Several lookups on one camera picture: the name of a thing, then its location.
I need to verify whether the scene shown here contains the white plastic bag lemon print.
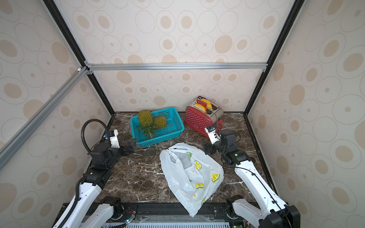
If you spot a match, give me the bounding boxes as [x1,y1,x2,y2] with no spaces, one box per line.
[159,142,224,217]

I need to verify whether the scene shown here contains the large pineapple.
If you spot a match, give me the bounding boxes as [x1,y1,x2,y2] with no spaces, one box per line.
[138,110,156,139]

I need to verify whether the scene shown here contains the small pineapple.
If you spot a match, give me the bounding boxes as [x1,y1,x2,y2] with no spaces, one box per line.
[152,116,167,129]

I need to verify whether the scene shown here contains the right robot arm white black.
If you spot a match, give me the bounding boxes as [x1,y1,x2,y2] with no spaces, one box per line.
[202,125,301,228]

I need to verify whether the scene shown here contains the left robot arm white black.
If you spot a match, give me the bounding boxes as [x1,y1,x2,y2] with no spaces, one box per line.
[54,137,136,228]

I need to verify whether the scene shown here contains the red toaster with toast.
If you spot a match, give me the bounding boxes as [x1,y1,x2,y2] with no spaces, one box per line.
[184,96,224,137]

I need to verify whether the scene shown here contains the teal plastic basket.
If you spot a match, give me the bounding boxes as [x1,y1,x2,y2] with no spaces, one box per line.
[130,107,184,147]

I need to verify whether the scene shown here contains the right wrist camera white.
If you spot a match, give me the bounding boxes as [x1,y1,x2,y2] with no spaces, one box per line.
[205,125,220,145]

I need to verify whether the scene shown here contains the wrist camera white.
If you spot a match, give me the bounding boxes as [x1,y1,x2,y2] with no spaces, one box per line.
[109,129,120,149]
[205,125,220,145]

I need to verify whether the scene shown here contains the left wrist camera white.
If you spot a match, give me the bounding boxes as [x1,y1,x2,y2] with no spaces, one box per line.
[109,129,120,149]

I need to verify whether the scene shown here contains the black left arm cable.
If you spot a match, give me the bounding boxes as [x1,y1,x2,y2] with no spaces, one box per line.
[81,119,111,154]

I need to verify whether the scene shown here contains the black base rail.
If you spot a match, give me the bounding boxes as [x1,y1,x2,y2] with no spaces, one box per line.
[52,201,289,228]

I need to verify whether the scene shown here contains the horizontal aluminium frame bar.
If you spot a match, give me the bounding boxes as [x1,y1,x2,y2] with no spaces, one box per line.
[87,62,268,71]

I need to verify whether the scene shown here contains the left aluminium frame bar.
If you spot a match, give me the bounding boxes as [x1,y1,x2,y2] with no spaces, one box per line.
[1,66,87,168]

